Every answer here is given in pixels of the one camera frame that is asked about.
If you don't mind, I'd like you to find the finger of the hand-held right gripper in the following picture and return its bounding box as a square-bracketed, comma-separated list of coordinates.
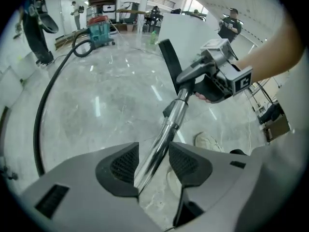
[176, 57, 216, 86]

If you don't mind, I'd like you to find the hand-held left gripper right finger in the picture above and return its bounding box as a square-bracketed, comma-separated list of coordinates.
[168, 141, 264, 232]

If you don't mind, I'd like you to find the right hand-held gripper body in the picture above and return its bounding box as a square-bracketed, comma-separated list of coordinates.
[192, 38, 253, 104]

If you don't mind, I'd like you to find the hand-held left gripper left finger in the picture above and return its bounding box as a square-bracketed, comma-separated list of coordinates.
[18, 141, 168, 232]

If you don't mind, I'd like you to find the silver metal vacuum tube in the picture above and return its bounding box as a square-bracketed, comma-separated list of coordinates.
[133, 88, 191, 190]

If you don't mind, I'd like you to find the black vacuum hose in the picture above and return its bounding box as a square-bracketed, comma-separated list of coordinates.
[33, 31, 94, 177]

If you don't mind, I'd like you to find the person's right forearm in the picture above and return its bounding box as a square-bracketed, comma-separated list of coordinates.
[235, 20, 305, 82]

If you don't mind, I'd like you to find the red and green vacuum cleaner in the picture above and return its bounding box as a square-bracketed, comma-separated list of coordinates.
[86, 14, 116, 48]

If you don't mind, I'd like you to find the person's right hand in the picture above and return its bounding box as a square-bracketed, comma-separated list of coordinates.
[194, 92, 213, 104]

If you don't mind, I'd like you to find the white shoe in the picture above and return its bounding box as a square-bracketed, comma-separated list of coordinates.
[194, 131, 224, 152]

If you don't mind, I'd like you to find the white bathtub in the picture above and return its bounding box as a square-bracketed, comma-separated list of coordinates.
[158, 13, 224, 58]

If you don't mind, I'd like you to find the green plastic bottle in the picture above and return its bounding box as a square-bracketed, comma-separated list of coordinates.
[148, 30, 158, 45]

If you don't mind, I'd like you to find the brown cardboard box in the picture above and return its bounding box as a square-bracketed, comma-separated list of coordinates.
[264, 116, 290, 142]

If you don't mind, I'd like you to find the white appliance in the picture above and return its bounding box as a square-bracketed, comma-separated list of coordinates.
[102, 5, 116, 21]

